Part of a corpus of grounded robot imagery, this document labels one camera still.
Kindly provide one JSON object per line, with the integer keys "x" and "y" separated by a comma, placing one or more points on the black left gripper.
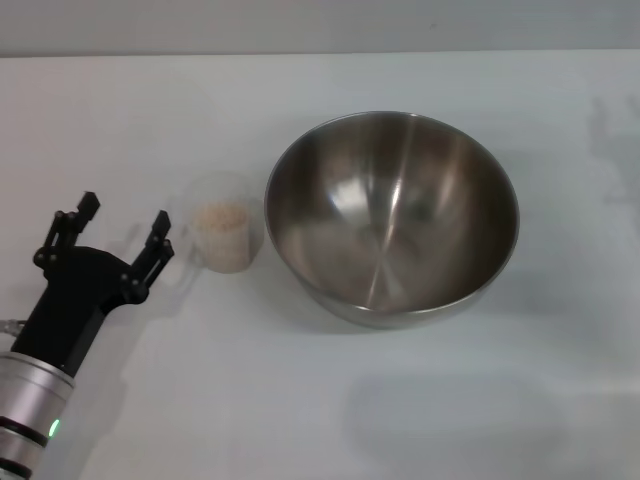
{"x": 75, "y": 295}

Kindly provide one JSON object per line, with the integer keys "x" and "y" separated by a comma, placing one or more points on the white rice grains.
{"x": 221, "y": 220}

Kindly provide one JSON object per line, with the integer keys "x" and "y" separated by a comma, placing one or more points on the clear plastic measuring cup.
{"x": 227, "y": 250}

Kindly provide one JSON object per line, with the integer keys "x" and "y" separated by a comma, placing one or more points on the stainless steel mixing bowl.
{"x": 390, "y": 225}

